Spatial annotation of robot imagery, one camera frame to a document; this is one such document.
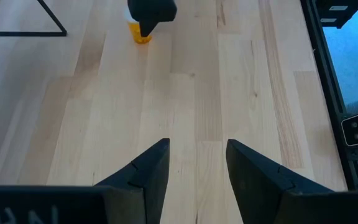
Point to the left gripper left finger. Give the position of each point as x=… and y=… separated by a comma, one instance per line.
x=157, y=177

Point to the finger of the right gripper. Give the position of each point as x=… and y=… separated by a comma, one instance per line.
x=147, y=28

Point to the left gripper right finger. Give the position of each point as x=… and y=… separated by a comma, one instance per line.
x=253, y=177

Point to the orange bottle white cap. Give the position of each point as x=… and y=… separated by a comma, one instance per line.
x=135, y=35

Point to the wooden shelf black legs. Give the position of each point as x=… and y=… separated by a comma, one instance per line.
x=56, y=23

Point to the black front crossbar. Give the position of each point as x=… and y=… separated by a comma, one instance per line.
x=323, y=62

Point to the black equipment white labels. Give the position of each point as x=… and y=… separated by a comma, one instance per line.
x=340, y=12

